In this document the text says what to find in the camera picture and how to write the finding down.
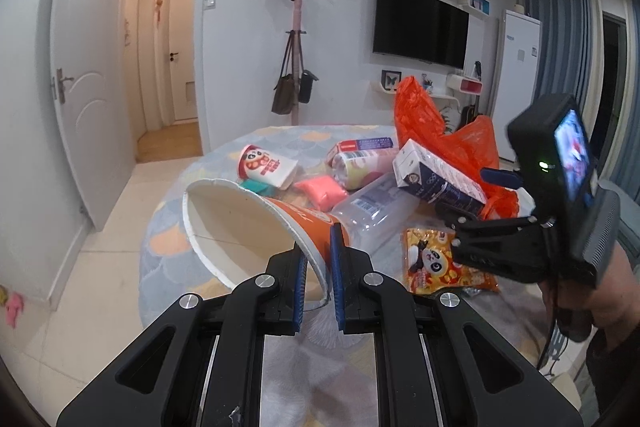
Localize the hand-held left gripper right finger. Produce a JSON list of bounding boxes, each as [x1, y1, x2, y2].
[[327, 223, 584, 427]]

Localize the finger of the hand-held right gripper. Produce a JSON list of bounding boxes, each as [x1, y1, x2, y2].
[[481, 167, 524, 190], [448, 213, 557, 281]]

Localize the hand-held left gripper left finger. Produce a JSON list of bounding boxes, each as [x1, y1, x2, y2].
[[56, 243, 307, 427]]

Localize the white and blue milk carton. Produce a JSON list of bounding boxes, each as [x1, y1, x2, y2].
[[392, 138, 488, 218]]

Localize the clear plastic bottle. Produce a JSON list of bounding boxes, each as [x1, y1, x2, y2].
[[330, 172, 431, 258]]

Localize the orange paper cup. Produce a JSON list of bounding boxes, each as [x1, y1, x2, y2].
[[182, 178, 351, 308]]

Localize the pink packet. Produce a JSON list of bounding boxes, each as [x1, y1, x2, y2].
[[292, 174, 348, 212]]

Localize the orange plastic bag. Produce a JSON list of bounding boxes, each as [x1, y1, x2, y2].
[[392, 76, 521, 220]]

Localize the person's right hand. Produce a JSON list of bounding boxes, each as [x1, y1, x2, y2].
[[591, 249, 640, 335]]

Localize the black acoustic guitar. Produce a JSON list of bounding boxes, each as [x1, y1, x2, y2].
[[452, 104, 481, 132]]

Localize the panda print snack packet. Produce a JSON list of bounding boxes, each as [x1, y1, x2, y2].
[[402, 227, 501, 295]]

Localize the white standing air conditioner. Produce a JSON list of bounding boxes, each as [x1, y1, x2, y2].
[[487, 8, 542, 162]]

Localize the white and pink shelf box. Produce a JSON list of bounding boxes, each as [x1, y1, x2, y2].
[[446, 73, 483, 95]]

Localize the blue and cream curtains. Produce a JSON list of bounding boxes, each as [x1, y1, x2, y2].
[[515, 0, 640, 188]]

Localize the grey-blue sofa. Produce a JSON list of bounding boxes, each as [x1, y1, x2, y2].
[[590, 179, 640, 268]]

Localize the pink and white tissue pack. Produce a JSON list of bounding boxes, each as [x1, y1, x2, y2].
[[326, 137, 401, 190]]

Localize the panda print snack cup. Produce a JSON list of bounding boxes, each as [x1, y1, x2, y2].
[[235, 143, 299, 190]]

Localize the low curved white shelf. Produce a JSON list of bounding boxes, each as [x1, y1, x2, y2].
[[372, 79, 458, 101]]

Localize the brown hanging bag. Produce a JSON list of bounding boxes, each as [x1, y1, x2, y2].
[[271, 32, 297, 115]]

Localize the black hanging bag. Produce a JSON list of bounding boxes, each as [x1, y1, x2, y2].
[[297, 29, 319, 104]]

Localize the white hallway door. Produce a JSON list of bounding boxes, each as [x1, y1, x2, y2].
[[165, 0, 198, 122]]

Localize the pink coat rack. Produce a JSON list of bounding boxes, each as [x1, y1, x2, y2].
[[272, 0, 333, 128]]

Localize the pink toy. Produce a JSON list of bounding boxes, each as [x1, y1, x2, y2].
[[0, 287, 26, 328]]

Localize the white open door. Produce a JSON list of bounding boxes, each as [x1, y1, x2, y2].
[[50, 0, 136, 233]]

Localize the wall-mounted television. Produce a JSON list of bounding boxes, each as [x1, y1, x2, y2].
[[372, 0, 471, 68]]

